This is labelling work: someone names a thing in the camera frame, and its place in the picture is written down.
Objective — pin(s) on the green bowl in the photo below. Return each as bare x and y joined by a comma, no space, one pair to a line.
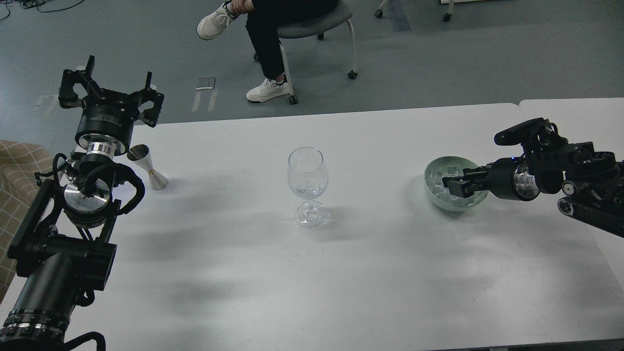
462,163

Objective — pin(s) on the grey chair with castors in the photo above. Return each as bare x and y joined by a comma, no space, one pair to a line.
316,27

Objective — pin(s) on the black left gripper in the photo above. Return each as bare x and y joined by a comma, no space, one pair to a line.
105,122

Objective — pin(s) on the seated person in black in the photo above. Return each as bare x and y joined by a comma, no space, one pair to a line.
264,17

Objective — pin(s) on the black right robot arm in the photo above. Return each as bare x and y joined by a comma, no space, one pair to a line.
592,181

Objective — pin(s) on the chair castor leg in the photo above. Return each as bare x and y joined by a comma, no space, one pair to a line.
380,9

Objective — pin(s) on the beige checked sofa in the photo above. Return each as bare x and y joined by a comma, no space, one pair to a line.
18,164

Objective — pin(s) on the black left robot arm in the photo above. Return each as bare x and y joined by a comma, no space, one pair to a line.
63,247

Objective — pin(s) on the grey floor socket plate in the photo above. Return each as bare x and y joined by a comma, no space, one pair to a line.
205,83

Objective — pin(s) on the steel cocktail jigger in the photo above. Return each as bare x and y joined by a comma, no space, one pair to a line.
141,156

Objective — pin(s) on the clear wine glass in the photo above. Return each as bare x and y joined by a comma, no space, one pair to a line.
308,179

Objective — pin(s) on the pile of ice cubes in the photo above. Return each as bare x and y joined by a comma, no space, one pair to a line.
441,195

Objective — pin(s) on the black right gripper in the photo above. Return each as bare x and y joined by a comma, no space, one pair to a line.
507,178

